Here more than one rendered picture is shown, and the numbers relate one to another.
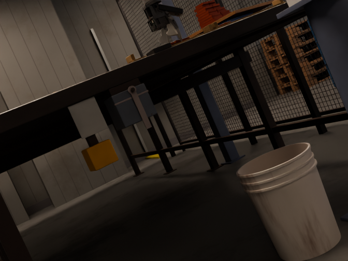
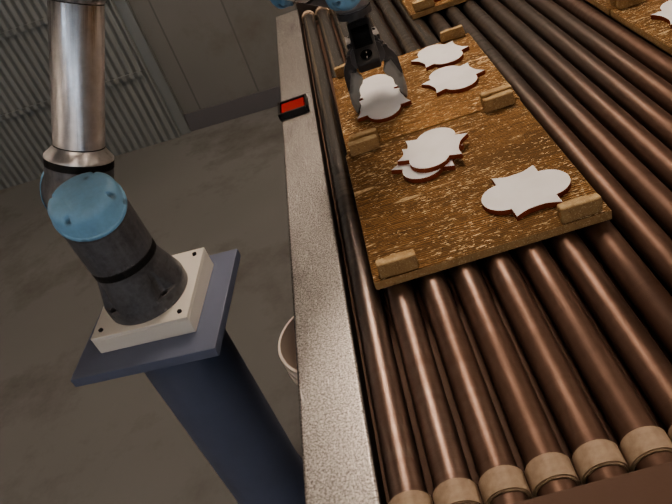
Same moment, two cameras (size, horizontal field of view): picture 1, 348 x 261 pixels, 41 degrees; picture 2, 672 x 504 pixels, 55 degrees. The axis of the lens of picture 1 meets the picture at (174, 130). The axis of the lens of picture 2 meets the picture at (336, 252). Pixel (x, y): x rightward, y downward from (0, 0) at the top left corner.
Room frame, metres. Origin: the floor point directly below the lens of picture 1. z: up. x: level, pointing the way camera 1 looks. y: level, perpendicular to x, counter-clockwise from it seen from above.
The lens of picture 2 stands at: (2.54, -1.36, 1.53)
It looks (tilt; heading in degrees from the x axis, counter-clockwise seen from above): 35 degrees down; 122
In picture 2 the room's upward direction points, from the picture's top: 22 degrees counter-clockwise
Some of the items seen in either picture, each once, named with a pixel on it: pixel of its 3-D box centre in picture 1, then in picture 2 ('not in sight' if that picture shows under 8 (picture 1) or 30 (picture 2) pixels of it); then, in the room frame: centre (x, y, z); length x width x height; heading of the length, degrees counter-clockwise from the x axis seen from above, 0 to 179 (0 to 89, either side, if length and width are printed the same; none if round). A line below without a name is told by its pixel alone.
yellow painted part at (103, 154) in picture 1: (90, 134); not in sight; (1.59, 0.27, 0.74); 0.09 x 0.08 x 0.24; 115
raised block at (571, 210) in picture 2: not in sight; (579, 208); (2.45, -0.58, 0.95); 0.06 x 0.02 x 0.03; 25
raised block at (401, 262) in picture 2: (277, 1); (397, 263); (2.21, -0.70, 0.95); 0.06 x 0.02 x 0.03; 25
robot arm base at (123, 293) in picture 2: not in sight; (135, 273); (1.73, -0.72, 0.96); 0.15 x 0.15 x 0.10
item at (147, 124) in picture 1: (131, 107); not in sight; (1.67, 0.11, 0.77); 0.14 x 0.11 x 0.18; 115
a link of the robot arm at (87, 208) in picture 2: not in sight; (98, 221); (1.73, -0.72, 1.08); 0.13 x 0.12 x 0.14; 143
